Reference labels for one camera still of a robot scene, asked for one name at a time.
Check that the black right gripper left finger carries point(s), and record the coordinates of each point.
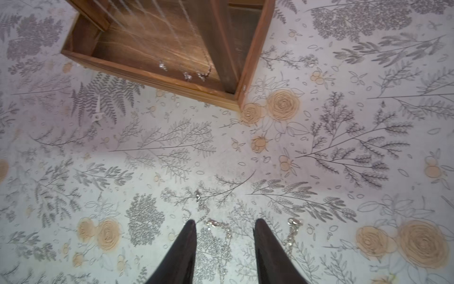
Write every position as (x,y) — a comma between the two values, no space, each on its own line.
(178,265)

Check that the wooden jewelry display stand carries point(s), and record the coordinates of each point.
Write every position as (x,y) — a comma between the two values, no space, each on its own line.
(203,50)

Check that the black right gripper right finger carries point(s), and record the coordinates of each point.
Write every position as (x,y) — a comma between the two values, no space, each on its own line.
(273,264)

